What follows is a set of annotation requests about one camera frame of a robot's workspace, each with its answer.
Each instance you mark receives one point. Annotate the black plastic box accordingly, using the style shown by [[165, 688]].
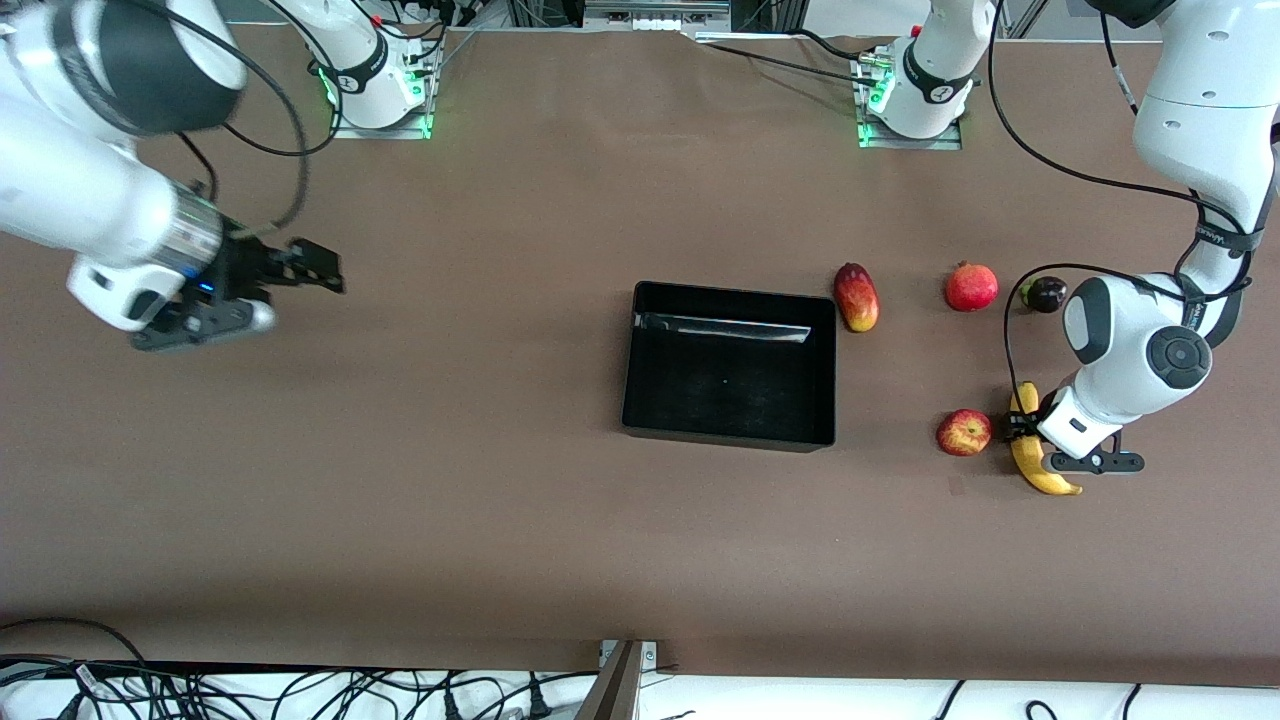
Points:
[[730, 390]]

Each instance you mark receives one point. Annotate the silver metal device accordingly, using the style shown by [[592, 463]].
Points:
[[655, 15]]

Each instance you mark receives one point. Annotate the yellow banana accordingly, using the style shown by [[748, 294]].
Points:
[[1040, 475]]

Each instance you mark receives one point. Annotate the red yellow mango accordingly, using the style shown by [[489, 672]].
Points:
[[857, 300]]

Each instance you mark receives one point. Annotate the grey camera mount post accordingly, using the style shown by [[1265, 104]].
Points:
[[615, 690]]

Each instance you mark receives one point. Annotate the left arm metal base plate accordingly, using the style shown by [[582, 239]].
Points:
[[935, 144]]

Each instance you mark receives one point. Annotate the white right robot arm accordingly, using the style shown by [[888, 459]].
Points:
[[70, 190]]

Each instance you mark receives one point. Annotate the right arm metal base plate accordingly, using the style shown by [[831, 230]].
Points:
[[385, 133]]

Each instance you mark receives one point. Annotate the silver mounting bracket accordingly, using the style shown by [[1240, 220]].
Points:
[[650, 655]]

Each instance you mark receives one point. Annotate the red pomegranate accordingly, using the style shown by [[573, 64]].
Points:
[[972, 288]]

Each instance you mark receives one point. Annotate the table cover sheet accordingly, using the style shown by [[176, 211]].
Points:
[[400, 500]]

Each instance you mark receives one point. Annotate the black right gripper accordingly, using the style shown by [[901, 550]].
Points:
[[247, 268]]

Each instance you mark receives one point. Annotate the dark purple mangosteen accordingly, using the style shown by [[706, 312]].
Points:
[[1045, 297]]

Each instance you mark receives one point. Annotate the red yellow apple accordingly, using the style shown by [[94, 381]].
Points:
[[965, 432]]

